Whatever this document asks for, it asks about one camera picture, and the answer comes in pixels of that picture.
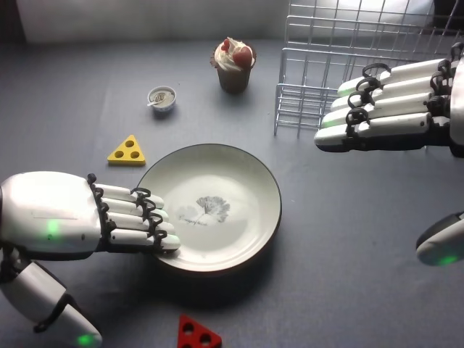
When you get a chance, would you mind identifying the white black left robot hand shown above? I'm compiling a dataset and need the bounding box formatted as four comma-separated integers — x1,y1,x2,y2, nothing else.
0,172,182,348

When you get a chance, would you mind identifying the yellow triangle block with holes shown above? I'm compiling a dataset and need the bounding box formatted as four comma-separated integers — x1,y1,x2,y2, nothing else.
107,134,146,167

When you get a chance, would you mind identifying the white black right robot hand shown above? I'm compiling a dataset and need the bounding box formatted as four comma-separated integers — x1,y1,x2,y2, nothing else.
313,41,464,268

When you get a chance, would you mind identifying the red triangle block with holes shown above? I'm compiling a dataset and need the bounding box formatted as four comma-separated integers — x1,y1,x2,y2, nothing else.
177,314,223,348

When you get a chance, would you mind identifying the cupcake with red hearts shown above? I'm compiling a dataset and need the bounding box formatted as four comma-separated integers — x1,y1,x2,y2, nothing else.
209,36,258,94

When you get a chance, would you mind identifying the silver wire rack shelf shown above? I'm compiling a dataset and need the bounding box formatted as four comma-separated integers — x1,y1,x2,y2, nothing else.
273,0,464,139

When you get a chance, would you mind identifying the small white spoon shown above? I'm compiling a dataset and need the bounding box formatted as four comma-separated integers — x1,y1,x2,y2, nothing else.
146,93,169,108

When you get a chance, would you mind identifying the small blue white bowl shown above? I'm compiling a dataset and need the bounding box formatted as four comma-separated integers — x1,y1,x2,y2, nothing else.
146,86,178,117

